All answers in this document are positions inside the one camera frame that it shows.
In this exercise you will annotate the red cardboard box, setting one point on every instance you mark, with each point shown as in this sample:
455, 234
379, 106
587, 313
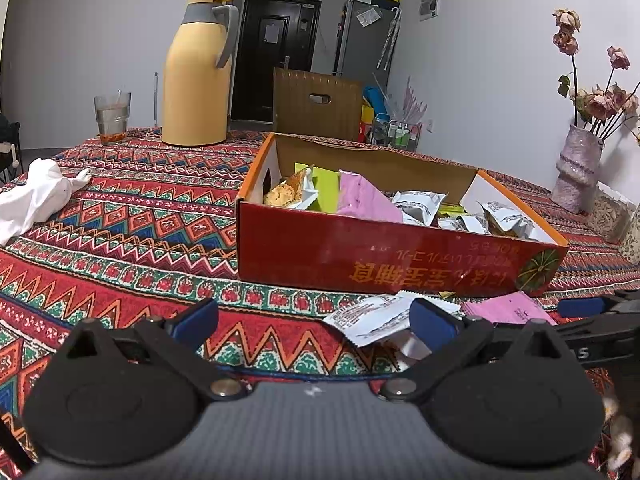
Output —
375, 260

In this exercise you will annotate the drinking glass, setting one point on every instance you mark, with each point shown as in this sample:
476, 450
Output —
112, 120

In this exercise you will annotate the grey refrigerator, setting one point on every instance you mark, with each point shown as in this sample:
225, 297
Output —
360, 50

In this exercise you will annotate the yellow bag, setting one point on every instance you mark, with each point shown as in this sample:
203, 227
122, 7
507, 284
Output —
366, 125

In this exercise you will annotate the small floral vase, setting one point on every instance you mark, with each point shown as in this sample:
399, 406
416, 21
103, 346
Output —
632, 242

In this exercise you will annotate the dark chair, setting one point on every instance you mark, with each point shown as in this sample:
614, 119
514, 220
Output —
9, 145

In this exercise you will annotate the paper sheet on door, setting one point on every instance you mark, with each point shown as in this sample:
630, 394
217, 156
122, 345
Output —
271, 32

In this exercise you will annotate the brown cardboard box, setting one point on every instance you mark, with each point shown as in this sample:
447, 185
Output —
300, 115

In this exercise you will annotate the white foil snack packet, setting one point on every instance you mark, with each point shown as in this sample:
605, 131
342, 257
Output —
365, 317

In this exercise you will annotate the black door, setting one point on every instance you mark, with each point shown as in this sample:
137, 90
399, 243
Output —
260, 80

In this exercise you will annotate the orange cracker snack packet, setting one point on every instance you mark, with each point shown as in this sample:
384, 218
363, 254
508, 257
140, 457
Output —
287, 192

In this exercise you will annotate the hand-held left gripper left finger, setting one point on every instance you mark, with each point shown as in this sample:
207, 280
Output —
196, 321

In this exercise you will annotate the purple dried plant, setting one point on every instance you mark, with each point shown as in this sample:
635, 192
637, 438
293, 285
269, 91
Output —
412, 102

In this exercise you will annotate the pile of white packets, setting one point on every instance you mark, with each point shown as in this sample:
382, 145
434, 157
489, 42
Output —
420, 205

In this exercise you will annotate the yellow thermos jug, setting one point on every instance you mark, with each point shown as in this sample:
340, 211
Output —
195, 90

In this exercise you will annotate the pink snack packet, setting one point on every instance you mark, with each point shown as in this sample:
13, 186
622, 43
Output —
367, 200
505, 310

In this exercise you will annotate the thin white pole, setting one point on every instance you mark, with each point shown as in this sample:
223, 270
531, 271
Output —
156, 100

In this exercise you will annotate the hanging umbrella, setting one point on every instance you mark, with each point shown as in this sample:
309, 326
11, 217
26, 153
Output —
390, 40

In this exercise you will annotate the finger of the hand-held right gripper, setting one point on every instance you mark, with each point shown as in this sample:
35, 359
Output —
580, 307
570, 334

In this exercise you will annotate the dried rose bouquet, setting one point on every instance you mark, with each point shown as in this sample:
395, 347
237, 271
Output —
600, 102

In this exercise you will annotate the pink textured vase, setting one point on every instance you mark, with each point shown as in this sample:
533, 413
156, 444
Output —
577, 175

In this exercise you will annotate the beige fluffy cloth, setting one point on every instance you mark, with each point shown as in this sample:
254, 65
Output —
620, 432

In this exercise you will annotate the white crumpled cloth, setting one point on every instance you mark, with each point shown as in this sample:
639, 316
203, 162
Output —
35, 200

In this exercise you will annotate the pale yellow snack packet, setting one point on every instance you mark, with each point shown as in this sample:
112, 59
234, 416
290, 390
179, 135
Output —
450, 210

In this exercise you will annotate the paper sheet on refrigerator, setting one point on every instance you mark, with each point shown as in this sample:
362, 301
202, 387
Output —
369, 16

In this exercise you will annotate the blue bag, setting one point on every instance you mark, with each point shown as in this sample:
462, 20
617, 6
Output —
375, 100

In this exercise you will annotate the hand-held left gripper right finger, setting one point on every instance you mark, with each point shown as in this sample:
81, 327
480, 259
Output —
434, 324

